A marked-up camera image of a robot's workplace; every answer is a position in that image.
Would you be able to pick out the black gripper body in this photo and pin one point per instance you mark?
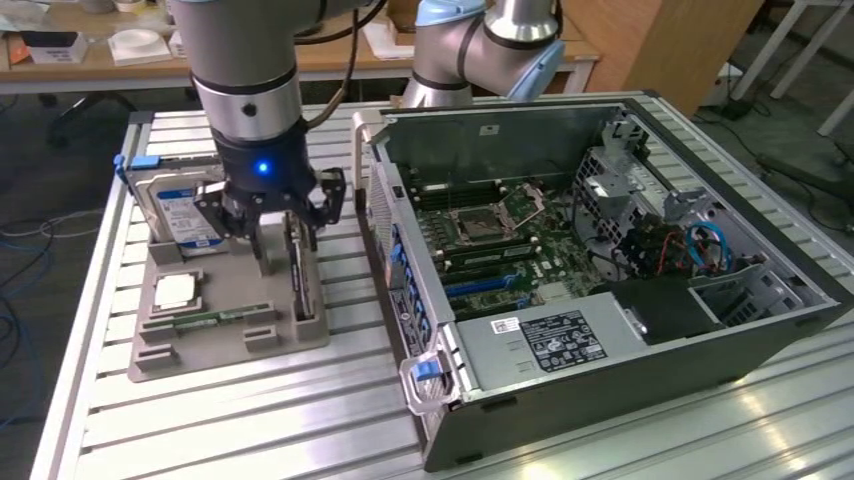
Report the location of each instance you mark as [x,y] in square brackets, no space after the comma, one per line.
[264,170]

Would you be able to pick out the black green graphics card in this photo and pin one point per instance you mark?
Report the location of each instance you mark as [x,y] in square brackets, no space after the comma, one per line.
[301,285]

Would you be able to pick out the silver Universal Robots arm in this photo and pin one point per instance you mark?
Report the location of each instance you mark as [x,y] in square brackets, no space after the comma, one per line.
[241,50]

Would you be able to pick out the hard disk in blue caddy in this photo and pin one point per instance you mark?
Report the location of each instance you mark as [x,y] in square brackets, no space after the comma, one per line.
[168,210]

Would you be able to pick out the silver CPU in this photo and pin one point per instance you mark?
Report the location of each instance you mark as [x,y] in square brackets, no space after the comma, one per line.
[176,291]

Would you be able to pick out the CPU socket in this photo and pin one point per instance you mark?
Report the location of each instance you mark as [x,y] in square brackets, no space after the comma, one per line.
[477,225]

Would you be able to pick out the green RAM stick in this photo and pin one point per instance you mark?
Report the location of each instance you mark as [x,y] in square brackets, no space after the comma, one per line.
[201,319]

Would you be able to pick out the dark RAM stick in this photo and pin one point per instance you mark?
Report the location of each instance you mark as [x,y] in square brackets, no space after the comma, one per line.
[491,255]

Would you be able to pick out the black chair base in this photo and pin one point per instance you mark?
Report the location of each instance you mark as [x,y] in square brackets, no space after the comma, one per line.
[74,112]

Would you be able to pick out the small white labelled box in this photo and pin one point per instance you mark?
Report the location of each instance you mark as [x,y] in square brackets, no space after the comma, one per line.
[180,45]

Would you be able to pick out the blue expansion slot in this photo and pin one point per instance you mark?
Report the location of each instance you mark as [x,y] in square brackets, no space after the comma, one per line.
[477,286]

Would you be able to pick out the grey parts rack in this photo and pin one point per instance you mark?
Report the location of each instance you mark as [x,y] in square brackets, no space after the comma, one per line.
[228,350]

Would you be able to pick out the metal socket cover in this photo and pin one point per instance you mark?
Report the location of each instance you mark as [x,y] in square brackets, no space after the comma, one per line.
[528,205]

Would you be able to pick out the white round dish box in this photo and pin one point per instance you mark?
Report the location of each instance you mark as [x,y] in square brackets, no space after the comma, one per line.
[137,47]

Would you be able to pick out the wooden desk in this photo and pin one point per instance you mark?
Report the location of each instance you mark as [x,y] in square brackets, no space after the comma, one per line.
[101,72]

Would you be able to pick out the white paper stack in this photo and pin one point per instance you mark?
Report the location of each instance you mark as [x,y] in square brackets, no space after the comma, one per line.
[390,42]

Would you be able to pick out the green motherboard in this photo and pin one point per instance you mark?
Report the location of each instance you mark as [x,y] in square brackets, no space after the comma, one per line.
[568,250]

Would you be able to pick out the grey power supply unit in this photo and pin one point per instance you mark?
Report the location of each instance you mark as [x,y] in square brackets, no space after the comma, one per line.
[495,360]

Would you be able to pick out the grey cup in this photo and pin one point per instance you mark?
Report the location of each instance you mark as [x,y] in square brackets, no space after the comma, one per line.
[98,6]

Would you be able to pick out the tall metal disk bay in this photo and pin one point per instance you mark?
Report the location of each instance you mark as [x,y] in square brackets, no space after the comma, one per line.
[617,185]

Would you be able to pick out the black open PC case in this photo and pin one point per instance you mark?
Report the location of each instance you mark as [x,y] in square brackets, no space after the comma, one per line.
[601,400]

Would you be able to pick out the wooden cabinet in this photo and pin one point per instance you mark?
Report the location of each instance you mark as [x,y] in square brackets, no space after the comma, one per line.
[675,45]

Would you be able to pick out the low metal disk bay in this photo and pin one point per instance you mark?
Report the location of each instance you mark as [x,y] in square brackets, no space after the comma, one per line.
[748,295]

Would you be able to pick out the white table frame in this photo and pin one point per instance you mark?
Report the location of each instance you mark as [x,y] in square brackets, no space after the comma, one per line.
[808,45]

